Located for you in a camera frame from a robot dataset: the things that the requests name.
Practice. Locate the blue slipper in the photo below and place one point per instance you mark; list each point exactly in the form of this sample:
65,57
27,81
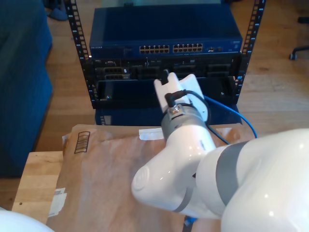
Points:
58,14

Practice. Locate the brown paper mailer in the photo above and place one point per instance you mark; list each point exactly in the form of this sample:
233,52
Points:
96,181

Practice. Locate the black server rack frame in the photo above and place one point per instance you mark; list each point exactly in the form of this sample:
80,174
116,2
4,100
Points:
87,72

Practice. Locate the black rack shelf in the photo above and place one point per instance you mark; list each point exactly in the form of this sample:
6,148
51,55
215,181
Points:
125,102

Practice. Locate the black rack server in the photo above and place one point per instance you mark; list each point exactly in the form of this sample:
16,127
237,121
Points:
144,70

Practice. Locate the blue sofa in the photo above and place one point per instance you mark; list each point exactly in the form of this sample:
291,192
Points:
21,96

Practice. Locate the long white tape strip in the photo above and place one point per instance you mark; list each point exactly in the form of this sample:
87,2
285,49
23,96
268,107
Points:
149,134

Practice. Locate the blue network switch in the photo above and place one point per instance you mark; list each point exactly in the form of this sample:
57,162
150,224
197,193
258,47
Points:
164,24

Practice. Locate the white shipping label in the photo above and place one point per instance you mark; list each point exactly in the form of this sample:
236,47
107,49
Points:
58,203

